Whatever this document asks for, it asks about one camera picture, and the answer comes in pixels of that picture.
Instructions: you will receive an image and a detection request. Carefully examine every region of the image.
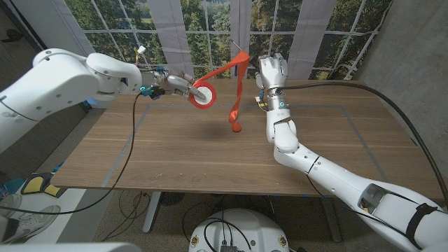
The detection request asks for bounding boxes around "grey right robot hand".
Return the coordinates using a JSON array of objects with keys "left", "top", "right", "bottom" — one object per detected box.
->
[{"left": 254, "top": 52, "right": 291, "bottom": 113}]

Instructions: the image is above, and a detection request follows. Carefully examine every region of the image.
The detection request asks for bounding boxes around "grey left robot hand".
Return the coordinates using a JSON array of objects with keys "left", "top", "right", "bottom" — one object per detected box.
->
[{"left": 139, "top": 69, "right": 208, "bottom": 101}]

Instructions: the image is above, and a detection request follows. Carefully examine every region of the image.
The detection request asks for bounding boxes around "black blue handled screwdriver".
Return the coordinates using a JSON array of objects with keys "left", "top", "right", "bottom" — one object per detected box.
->
[{"left": 230, "top": 38, "right": 263, "bottom": 71}]

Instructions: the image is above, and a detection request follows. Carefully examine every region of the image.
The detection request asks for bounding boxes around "orange satin ribbon roll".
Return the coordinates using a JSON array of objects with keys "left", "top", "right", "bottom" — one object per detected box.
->
[{"left": 189, "top": 50, "right": 251, "bottom": 124}]

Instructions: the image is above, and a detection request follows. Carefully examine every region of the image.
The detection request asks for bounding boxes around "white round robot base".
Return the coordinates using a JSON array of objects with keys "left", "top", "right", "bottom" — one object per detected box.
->
[{"left": 188, "top": 208, "right": 291, "bottom": 252}]

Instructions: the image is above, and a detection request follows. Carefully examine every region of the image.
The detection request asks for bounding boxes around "printed window forest backdrop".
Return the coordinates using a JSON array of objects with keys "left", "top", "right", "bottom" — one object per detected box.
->
[{"left": 64, "top": 0, "right": 393, "bottom": 92}]

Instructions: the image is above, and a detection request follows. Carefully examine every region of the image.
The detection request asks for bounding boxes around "black round floor object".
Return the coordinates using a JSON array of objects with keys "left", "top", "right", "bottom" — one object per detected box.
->
[{"left": 160, "top": 191, "right": 186, "bottom": 207}]

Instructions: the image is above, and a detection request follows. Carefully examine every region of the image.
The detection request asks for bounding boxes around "grey metal table leg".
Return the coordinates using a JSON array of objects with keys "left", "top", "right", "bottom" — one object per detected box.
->
[
  {"left": 320, "top": 197, "right": 343, "bottom": 243},
  {"left": 142, "top": 191, "right": 162, "bottom": 235}
]

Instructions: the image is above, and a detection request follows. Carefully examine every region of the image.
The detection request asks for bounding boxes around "dark wooden door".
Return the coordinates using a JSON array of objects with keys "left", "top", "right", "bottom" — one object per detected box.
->
[{"left": 0, "top": 6, "right": 89, "bottom": 183}]

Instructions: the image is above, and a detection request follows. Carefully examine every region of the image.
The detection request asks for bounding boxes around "yellow black foot pedal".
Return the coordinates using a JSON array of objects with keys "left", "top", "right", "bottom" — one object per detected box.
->
[{"left": 20, "top": 171, "right": 67, "bottom": 199}]

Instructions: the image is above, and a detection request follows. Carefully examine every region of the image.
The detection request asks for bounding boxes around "grey white sneaker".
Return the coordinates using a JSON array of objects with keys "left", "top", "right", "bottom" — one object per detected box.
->
[
  {"left": 0, "top": 193, "right": 22, "bottom": 216},
  {"left": 0, "top": 204, "right": 61, "bottom": 244}
]

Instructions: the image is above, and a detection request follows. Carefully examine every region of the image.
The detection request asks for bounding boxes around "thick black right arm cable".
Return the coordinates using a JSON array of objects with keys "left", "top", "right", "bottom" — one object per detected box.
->
[{"left": 279, "top": 81, "right": 448, "bottom": 211}]

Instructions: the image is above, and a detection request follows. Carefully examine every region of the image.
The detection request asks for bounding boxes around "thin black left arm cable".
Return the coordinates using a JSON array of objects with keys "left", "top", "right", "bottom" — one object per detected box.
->
[{"left": 0, "top": 92, "right": 139, "bottom": 215}]

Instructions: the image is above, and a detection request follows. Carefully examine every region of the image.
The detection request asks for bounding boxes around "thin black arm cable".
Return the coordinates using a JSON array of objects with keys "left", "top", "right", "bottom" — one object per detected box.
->
[
  {"left": 306, "top": 174, "right": 412, "bottom": 241},
  {"left": 0, "top": 92, "right": 139, "bottom": 215}
]

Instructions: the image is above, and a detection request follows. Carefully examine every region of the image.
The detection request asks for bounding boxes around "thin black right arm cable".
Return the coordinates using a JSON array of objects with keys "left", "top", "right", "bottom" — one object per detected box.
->
[{"left": 306, "top": 174, "right": 412, "bottom": 241}]

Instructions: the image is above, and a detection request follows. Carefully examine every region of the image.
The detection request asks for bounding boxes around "black door handle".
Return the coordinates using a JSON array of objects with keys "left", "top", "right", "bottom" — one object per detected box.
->
[{"left": 1, "top": 29, "right": 24, "bottom": 43}]

